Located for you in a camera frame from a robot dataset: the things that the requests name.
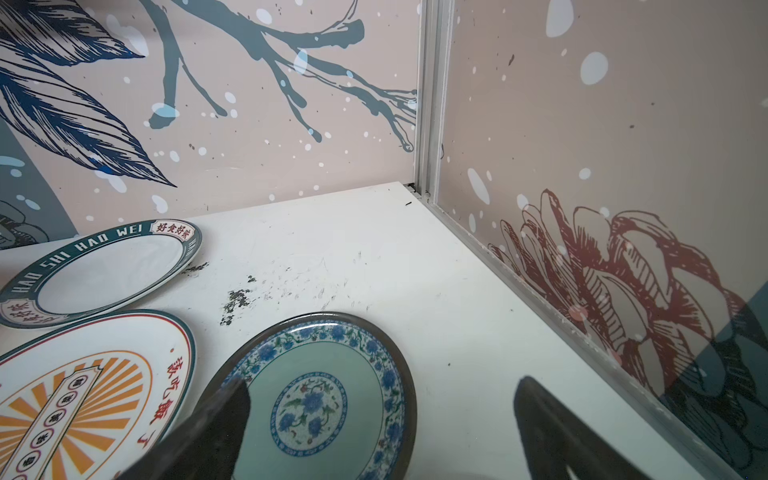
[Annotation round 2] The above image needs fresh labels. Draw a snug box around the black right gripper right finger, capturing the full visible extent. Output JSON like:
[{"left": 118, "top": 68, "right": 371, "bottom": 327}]
[{"left": 513, "top": 376, "right": 648, "bottom": 480}]

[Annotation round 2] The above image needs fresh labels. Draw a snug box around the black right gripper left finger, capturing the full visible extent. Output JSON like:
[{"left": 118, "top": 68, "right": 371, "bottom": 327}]
[{"left": 119, "top": 380, "right": 250, "bottom": 480}]

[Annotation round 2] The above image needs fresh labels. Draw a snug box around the orange sunburst plate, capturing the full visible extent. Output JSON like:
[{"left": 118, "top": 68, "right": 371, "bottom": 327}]
[{"left": 1, "top": 310, "right": 197, "bottom": 479}]

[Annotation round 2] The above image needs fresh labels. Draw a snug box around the blue floral green plate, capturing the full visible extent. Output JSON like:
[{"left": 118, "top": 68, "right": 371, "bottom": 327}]
[{"left": 201, "top": 312, "right": 417, "bottom": 479}]

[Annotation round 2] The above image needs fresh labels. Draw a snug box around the green rim plate far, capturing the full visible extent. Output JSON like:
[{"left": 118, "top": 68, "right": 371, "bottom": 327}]
[{"left": 1, "top": 219, "right": 203, "bottom": 329}]

